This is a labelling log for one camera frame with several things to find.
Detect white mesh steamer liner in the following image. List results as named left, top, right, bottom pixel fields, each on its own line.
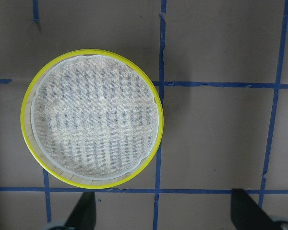
left=30, top=55, right=160, bottom=181

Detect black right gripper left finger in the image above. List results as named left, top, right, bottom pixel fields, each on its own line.
left=65, top=192, right=96, bottom=230

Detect yellow rimmed bamboo steamer layer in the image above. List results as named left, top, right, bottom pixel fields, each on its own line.
left=20, top=49, right=164, bottom=190

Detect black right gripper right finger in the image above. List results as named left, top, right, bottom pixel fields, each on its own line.
left=231, top=189, right=276, bottom=230

